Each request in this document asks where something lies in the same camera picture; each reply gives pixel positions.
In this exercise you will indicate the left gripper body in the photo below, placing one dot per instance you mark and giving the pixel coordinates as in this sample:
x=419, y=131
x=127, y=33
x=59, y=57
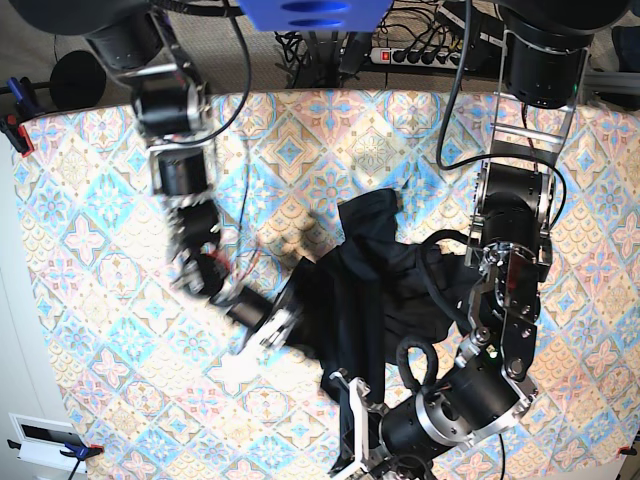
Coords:
x=367, y=455

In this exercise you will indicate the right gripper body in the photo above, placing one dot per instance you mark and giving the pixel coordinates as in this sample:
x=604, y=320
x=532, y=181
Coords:
x=270, y=325

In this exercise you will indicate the black t-shirt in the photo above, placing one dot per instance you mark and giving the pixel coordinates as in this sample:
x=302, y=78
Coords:
x=366, y=295

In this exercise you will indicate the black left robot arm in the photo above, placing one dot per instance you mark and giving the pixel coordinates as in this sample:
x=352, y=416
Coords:
x=519, y=197

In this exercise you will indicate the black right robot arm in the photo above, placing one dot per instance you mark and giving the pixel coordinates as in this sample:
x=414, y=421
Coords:
x=136, y=44

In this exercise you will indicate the patterned colourful tablecloth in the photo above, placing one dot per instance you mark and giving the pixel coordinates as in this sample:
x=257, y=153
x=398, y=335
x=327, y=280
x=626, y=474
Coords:
x=145, y=371

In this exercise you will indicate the white power strip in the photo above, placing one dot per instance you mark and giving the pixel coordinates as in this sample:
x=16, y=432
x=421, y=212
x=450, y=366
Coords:
x=433, y=57

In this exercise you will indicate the red table clamp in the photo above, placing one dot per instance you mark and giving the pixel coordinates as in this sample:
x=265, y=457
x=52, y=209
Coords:
x=17, y=135

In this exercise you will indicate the white wall outlet box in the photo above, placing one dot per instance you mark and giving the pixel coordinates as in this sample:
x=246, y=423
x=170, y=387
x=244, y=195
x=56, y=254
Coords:
x=41, y=441

